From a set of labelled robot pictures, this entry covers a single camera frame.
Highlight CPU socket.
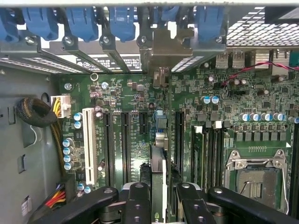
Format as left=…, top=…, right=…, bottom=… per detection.
left=224, top=149, right=288, bottom=212

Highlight black braided cable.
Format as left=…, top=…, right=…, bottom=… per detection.
left=15, top=97, right=67, bottom=178

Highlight open dark grey PC case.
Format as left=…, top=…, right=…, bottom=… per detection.
left=0, top=0, right=299, bottom=224

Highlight white expansion slot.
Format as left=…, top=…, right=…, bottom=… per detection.
left=82, top=107, right=98, bottom=187

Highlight long black expansion slot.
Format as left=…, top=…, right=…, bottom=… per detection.
left=103, top=111, right=115, bottom=187
left=120, top=111, right=132, bottom=185
left=174, top=111, right=185, bottom=175

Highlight short black expansion slot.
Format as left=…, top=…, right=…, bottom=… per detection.
left=139, top=111, right=149, bottom=135

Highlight blue card retention latch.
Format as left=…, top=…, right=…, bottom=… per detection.
left=0, top=8, right=19, bottom=42
left=22, top=7, right=59, bottom=42
left=64, top=7, right=100, bottom=42
left=195, top=6, right=225, bottom=43
left=153, top=6, right=180, bottom=23
left=108, top=6, right=136, bottom=43

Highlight white power connector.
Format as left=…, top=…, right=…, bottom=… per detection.
left=50, top=92, right=72, bottom=119

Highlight silver USB port block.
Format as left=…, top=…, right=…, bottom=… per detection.
left=215, top=50, right=246, bottom=69

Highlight metal socket locking lever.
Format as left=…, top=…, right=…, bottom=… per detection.
left=279, top=161, right=292, bottom=217

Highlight red yellow power wires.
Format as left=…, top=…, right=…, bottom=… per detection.
left=44, top=183, right=68, bottom=210

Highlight black RAM slot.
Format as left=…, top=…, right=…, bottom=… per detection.
left=214, top=121, right=224, bottom=187
left=205, top=127, right=214, bottom=187

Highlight green motherboard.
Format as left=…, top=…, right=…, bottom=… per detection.
left=57, top=62, right=299, bottom=224

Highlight red and black twisted wire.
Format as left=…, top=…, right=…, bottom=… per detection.
left=219, top=61, right=299, bottom=94

